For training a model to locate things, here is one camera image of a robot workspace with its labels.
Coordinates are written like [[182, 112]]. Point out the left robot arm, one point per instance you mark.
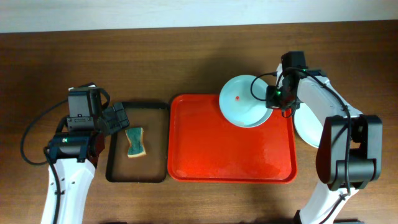
[[72, 156]]

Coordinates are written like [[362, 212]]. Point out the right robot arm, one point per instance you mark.
[[350, 148]]

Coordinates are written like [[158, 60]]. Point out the red plastic tray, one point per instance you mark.
[[205, 147]]

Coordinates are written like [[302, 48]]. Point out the pale blue plate top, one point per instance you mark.
[[238, 105]]

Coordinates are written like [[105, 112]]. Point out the pale blue plate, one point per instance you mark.
[[238, 105], [308, 126]]

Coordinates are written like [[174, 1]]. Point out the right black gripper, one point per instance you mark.
[[272, 98]]

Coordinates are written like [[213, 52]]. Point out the pale blue plate bottom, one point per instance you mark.
[[308, 126]]

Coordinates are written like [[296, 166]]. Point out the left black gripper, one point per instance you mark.
[[104, 122]]

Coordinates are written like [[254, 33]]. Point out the black rectangular tray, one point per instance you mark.
[[150, 167]]

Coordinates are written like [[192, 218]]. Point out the green and yellow sponge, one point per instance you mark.
[[135, 137]]

